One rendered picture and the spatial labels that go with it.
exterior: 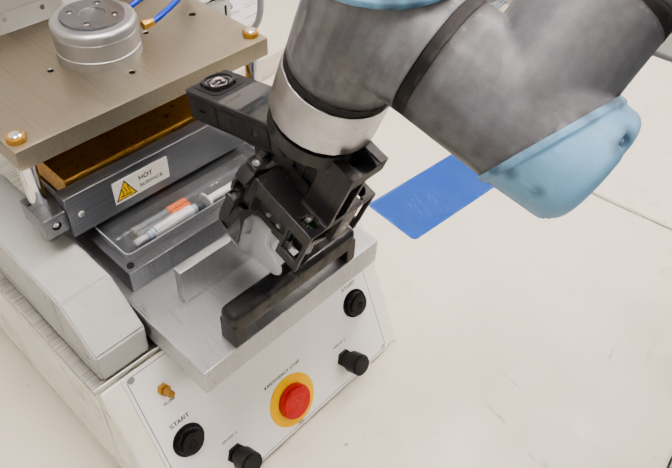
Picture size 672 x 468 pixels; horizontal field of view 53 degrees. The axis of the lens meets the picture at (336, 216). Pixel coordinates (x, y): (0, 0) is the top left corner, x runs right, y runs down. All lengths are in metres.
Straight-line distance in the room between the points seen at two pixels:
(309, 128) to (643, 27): 0.19
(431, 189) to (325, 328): 0.39
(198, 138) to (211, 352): 0.21
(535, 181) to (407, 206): 0.70
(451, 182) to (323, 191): 0.65
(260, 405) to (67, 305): 0.24
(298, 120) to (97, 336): 0.29
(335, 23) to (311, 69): 0.04
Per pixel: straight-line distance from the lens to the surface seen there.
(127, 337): 0.62
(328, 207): 0.47
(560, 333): 0.93
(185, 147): 0.67
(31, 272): 0.65
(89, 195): 0.63
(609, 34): 0.36
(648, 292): 1.03
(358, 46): 0.36
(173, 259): 0.65
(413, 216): 1.03
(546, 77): 0.35
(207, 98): 0.53
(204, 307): 0.62
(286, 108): 0.42
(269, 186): 0.49
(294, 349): 0.75
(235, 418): 0.73
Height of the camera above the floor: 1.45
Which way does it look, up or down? 44 degrees down
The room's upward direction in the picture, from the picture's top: 3 degrees clockwise
